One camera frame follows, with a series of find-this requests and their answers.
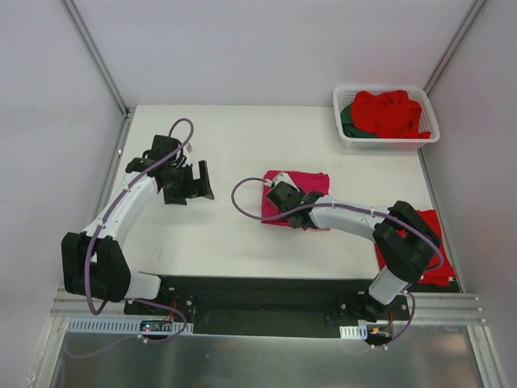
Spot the pink t shirt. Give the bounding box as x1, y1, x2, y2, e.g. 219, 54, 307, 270
261, 171, 330, 227

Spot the white plastic laundry basket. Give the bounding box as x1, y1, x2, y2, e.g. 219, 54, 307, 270
332, 85, 440, 151

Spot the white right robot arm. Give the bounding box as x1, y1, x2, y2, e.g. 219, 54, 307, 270
266, 182, 443, 323

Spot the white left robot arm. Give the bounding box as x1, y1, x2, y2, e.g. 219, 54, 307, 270
61, 135, 214, 314

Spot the green t shirt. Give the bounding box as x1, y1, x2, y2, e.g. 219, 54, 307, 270
340, 104, 376, 138

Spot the red crumpled t shirt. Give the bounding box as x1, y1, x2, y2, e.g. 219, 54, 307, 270
351, 90, 431, 139

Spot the folded red t shirt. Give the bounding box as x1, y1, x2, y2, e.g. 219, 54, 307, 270
371, 201, 455, 292

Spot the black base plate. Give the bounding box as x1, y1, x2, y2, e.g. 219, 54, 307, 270
77, 272, 463, 339

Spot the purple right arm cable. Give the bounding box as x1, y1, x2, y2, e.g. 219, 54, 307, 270
231, 177, 445, 346

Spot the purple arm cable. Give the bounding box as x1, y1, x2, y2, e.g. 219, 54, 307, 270
63, 118, 196, 358
231, 177, 445, 346

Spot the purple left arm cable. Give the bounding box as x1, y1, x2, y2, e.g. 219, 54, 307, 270
63, 118, 196, 358

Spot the aluminium frame rail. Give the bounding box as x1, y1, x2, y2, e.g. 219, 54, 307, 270
50, 289, 488, 340

